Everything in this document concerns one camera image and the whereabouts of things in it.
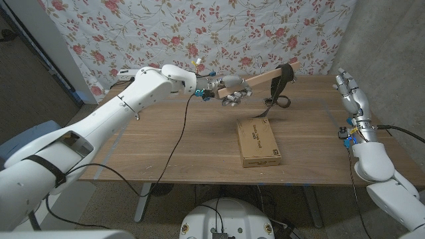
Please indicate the black leather belt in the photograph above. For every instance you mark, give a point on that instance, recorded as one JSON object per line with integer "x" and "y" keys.
{"x": 279, "y": 86}

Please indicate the blue plastic bin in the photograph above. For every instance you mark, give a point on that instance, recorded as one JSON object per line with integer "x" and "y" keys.
{"x": 23, "y": 139}

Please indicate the long wooden stick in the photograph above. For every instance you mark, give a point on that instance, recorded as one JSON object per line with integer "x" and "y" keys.
{"x": 259, "y": 79}

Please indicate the brown cardboard box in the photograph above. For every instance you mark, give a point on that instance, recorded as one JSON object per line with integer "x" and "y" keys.
{"x": 259, "y": 142}

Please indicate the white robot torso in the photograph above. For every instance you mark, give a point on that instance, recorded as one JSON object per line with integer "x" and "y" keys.
{"x": 229, "y": 219}

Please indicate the floral backdrop cloth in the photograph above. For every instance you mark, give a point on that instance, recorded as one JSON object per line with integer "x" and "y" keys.
{"x": 199, "y": 33}

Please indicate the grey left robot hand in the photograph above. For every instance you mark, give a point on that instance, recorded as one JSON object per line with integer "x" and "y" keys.
{"x": 232, "y": 83}

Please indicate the black round fan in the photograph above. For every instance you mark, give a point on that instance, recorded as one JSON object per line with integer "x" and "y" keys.
{"x": 162, "y": 189}

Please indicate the black power adapter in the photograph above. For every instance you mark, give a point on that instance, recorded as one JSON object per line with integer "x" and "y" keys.
{"x": 292, "y": 232}

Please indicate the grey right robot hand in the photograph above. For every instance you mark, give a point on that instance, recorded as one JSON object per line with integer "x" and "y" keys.
{"x": 355, "y": 99}

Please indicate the white power strip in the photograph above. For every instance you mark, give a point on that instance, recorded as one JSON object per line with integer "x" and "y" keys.
{"x": 124, "y": 74}

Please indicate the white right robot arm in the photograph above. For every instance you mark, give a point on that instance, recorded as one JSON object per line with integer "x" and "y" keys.
{"x": 382, "y": 172}

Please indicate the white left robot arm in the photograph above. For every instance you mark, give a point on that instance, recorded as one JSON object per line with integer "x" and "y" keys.
{"x": 99, "y": 132}

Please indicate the grey table leg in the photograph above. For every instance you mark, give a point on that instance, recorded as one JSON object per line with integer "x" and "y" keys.
{"x": 312, "y": 206}
{"x": 142, "y": 202}

